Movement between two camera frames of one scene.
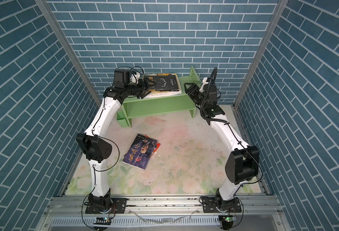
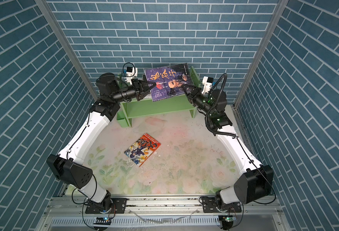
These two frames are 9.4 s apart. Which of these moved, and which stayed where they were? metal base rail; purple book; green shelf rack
Moved: purple book
Stayed: green shelf rack; metal base rail
